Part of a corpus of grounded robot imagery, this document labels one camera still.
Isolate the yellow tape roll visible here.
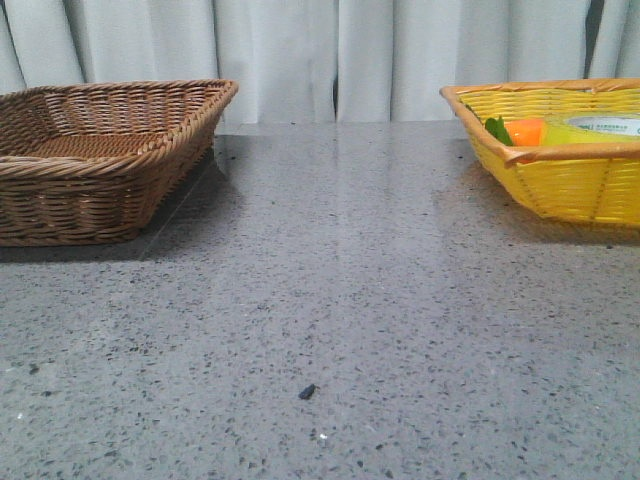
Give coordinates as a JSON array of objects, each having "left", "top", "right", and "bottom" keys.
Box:
[{"left": 540, "top": 112, "right": 639, "bottom": 146}]

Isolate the small black debris piece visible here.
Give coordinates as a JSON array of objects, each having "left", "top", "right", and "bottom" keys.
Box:
[{"left": 298, "top": 384, "right": 316, "bottom": 400}]

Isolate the white curtain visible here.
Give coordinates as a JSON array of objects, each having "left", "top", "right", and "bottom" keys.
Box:
[{"left": 1, "top": 1, "right": 639, "bottom": 124}]

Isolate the orange toy carrot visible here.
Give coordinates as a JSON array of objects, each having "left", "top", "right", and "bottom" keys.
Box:
[{"left": 484, "top": 117, "right": 545, "bottom": 146}]

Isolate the brown wicker basket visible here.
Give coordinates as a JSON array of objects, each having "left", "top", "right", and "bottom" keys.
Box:
[{"left": 1, "top": 79, "right": 239, "bottom": 246}]

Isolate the yellow woven basket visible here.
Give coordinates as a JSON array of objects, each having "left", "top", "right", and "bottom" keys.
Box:
[{"left": 440, "top": 78, "right": 639, "bottom": 227}]

